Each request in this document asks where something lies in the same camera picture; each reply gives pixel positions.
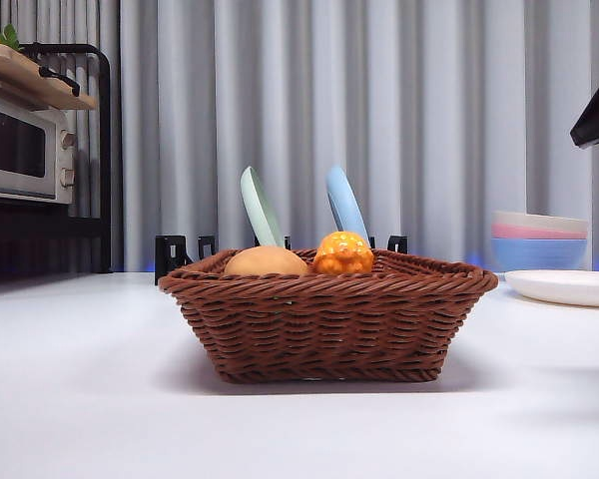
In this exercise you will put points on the green leaves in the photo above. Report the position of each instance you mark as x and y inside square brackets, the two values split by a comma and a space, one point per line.
[9, 36]

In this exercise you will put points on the pink bowl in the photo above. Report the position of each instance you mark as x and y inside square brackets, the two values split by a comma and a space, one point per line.
[524, 232]

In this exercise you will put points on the brown potato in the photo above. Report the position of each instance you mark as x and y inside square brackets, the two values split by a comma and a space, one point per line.
[264, 262]

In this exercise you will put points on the pale blue plate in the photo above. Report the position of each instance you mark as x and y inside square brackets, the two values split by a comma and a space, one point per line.
[344, 199]

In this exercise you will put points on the pale green plate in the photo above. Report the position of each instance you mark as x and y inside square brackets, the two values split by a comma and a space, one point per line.
[259, 209]

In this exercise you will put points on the silver toaster oven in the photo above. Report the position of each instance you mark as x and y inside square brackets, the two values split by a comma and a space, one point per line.
[15, 149]

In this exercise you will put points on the cream bowl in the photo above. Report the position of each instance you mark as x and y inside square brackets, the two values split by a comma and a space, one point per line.
[539, 219]

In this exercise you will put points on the black dish rack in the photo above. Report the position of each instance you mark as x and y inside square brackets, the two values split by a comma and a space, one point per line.
[172, 254]

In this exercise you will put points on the black metal shelf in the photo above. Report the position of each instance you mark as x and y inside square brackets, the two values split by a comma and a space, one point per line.
[106, 149]

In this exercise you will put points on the brown wicker basket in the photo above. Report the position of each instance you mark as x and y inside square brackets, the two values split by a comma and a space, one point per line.
[329, 324]

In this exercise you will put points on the orange-yellow corn cob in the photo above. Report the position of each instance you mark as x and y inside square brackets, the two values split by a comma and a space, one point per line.
[342, 252]

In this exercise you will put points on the grey curtain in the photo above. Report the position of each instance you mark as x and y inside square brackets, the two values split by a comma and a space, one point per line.
[279, 100]

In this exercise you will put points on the white flat plate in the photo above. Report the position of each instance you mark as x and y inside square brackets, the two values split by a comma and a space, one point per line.
[569, 287]

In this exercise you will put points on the blue bowl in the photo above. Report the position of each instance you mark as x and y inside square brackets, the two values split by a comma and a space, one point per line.
[539, 254]

